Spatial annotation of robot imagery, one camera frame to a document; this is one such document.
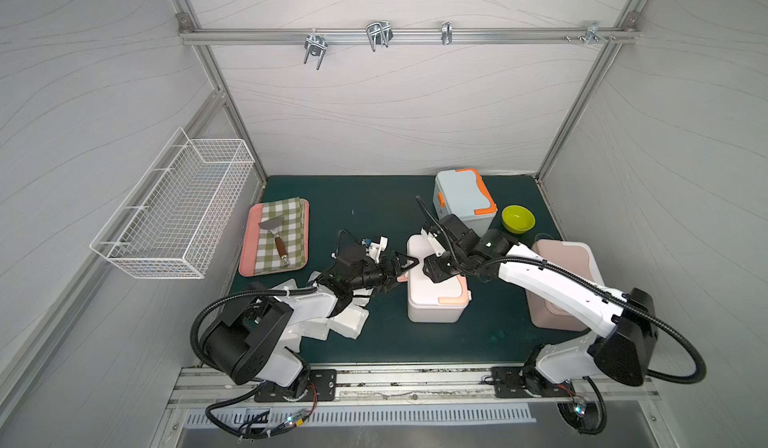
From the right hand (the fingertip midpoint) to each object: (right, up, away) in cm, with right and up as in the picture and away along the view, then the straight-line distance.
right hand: (430, 267), depth 78 cm
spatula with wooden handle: (-52, +9, +26) cm, 59 cm away
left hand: (-4, -2, 0) cm, 4 cm away
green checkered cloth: (-45, +7, +24) cm, 51 cm away
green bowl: (+36, +11, +28) cm, 47 cm away
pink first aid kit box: (+41, +2, +3) cm, 41 cm away
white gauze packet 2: (-31, -18, +4) cm, 36 cm away
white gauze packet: (-22, -17, +6) cm, 28 cm away
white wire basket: (-62, +13, -9) cm, 64 cm away
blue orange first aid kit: (+14, +20, +18) cm, 30 cm away
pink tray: (-57, -3, +16) cm, 59 cm away
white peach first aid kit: (-1, -7, -5) cm, 9 cm away
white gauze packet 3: (-43, -8, +12) cm, 45 cm away
